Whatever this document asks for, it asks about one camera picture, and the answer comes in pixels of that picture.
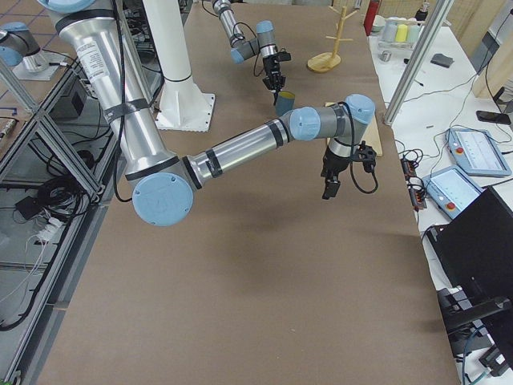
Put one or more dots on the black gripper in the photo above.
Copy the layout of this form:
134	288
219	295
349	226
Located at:
333	164
272	67

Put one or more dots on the dark teal yellow-lined cup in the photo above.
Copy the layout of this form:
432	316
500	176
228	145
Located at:
284	102

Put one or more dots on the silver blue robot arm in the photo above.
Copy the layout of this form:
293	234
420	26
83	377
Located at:
246	43
164	183

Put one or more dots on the wooden cup storage rack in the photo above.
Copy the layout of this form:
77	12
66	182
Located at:
327	61

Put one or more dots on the yellow cup on tray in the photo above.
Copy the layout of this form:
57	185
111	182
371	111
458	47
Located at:
401	33

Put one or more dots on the bamboo cutting board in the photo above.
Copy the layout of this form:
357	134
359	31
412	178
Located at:
374	132

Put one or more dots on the near teach pendant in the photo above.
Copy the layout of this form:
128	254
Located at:
452	190

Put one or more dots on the teach pendant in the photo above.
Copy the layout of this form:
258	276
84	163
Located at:
476	154
452	190

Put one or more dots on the red bottle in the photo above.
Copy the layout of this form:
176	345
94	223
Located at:
371	12

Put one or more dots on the far teach pendant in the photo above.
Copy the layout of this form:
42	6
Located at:
476	154

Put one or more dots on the black computer monitor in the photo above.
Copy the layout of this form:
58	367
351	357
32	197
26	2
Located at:
475	249

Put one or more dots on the black smartphone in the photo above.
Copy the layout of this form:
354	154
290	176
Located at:
493	117

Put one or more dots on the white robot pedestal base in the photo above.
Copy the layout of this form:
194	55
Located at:
183	106

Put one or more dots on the aluminium frame post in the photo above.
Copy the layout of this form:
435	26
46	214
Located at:
426	39

